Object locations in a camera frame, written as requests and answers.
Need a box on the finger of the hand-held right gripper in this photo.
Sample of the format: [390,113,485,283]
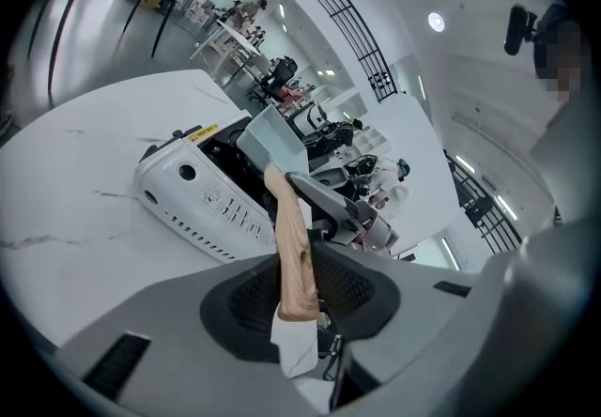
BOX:
[284,170,362,240]

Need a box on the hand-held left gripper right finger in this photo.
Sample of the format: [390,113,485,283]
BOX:
[309,242,481,410]

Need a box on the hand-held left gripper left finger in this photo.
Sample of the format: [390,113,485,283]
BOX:
[58,253,326,415]

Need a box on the white portable stove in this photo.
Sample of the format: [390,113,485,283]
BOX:
[132,116,314,265]

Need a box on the white cubby shelf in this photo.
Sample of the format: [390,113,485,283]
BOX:
[323,93,392,158]

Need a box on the black metal ceiling grid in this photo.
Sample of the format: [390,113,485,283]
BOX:
[261,0,399,103]

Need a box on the black office chair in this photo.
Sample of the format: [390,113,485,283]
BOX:
[247,56,298,102]

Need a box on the black metal railing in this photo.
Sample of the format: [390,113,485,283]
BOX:
[443,149,523,256]

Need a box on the white table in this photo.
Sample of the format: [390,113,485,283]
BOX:
[189,19,264,88]

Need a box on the person in grey clothing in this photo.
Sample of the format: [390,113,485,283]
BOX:
[469,90,601,407]

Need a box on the person's head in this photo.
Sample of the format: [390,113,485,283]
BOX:
[534,4,593,102]

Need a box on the black head-mounted camera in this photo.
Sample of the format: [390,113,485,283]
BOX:
[503,5,540,56]

